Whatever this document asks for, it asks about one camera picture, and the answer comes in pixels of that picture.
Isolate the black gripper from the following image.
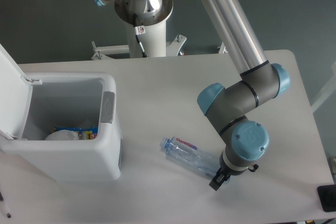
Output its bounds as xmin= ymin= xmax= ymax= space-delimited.
xmin=209 ymin=164 xmax=259 ymax=191

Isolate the clear plastic water bottle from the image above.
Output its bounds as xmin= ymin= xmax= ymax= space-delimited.
xmin=160 ymin=136 xmax=220 ymax=179

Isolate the white paper wrapper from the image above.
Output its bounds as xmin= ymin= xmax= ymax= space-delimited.
xmin=45 ymin=130 xmax=79 ymax=141

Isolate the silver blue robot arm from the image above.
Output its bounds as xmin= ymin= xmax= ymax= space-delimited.
xmin=94 ymin=0 xmax=290 ymax=190

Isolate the white plastic trash can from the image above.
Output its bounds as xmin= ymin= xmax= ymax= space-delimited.
xmin=1 ymin=72 xmax=122 ymax=182

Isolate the white trash can lid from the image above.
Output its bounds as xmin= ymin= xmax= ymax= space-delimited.
xmin=1 ymin=46 xmax=43 ymax=140

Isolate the black device at table edge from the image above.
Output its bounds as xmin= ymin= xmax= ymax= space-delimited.
xmin=317 ymin=184 xmax=336 ymax=212

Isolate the blue snack wrapper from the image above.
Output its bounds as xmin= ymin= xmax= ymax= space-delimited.
xmin=54 ymin=126 xmax=98 ymax=140

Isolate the white furniture at right edge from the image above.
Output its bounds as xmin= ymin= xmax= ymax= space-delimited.
xmin=310 ymin=62 xmax=335 ymax=113

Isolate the black white pen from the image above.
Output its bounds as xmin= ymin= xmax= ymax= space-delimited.
xmin=0 ymin=193 xmax=12 ymax=219

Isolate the white metal base frame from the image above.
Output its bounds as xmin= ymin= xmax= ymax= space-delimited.
xmin=90 ymin=34 xmax=229 ymax=61

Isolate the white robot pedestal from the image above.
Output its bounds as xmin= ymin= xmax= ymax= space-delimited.
xmin=114 ymin=0 xmax=173 ymax=42

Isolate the black cable on pedestal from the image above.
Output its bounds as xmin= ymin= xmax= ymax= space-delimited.
xmin=132 ymin=14 xmax=148 ymax=58

